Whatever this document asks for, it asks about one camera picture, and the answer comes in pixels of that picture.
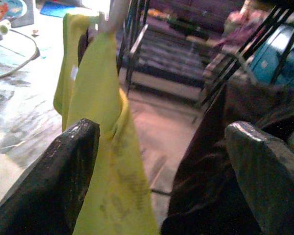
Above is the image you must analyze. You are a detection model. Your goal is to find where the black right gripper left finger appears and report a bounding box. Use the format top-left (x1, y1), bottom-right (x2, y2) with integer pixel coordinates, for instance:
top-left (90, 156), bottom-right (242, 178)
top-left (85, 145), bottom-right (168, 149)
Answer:
top-left (0, 118), bottom-right (100, 235)

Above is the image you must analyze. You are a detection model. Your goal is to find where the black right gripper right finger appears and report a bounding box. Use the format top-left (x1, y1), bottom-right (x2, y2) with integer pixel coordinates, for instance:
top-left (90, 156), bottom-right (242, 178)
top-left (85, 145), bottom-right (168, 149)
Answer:
top-left (224, 121), bottom-right (294, 235)

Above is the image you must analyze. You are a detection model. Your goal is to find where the black garment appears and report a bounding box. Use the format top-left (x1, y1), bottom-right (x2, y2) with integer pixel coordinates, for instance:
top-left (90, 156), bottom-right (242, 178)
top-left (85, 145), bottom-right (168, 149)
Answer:
top-left (160, 82), bottom-right (294, 235)

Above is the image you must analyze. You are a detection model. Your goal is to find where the yellow green shirt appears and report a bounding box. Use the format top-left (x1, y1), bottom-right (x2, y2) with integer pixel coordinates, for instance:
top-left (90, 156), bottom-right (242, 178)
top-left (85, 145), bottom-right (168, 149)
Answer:
top-left (53, 12), bottom-right (161, 235)

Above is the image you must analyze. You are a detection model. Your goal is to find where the teal storage box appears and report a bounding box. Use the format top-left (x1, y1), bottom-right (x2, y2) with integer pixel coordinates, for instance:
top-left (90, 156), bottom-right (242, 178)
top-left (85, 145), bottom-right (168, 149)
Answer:
top-left (247, 23), bottom-right (294, 93)

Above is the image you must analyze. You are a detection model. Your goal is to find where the black metal drying rack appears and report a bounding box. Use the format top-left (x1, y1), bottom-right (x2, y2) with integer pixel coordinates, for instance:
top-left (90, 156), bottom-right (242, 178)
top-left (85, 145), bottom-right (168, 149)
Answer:
top-left (116, 0), bottom-right (294, 106)

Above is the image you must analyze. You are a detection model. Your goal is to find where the white green toy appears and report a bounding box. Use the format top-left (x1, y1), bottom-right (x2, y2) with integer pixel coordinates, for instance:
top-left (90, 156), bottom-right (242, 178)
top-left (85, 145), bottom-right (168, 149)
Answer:
top-left (0, 19), bottom-right (12, 35)

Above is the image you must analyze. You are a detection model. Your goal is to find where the blue floor mat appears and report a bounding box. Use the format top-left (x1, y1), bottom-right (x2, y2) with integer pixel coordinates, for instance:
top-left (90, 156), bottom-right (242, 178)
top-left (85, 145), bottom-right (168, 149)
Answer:
top-left (40, 1), bottom-right (83, 18)

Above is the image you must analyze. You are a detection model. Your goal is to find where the purple couch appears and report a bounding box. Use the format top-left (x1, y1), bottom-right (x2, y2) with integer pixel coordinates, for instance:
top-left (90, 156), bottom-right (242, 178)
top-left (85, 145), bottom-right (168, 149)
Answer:
top-left (147, 0), bottom-right (247, 34)

